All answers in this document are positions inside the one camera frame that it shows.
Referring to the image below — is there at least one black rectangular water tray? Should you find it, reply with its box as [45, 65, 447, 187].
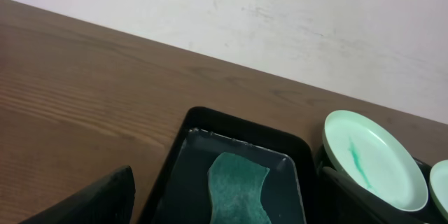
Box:
[138, 106, 321, 223]

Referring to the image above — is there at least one mint green plate right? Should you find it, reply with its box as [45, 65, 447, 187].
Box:
[429, 160, 448, 220]

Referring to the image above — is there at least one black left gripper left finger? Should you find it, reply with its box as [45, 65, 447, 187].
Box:
[21, 166, 136, 224]

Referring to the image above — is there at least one mint green plate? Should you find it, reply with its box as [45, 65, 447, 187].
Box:
[429, 160, 448, 220]
[323, 110, 429, 212]

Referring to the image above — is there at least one black round tray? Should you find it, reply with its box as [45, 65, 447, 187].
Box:
[314, 143, 448, 224]

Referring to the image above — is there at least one green scouring sponge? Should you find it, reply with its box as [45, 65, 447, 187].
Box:
[208, 153, 271, 224]

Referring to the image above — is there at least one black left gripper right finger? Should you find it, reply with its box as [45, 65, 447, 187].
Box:
[321, 167, 423, 224]

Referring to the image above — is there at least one mint green plate left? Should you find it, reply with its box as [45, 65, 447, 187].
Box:
[323, 110, 429, 212]

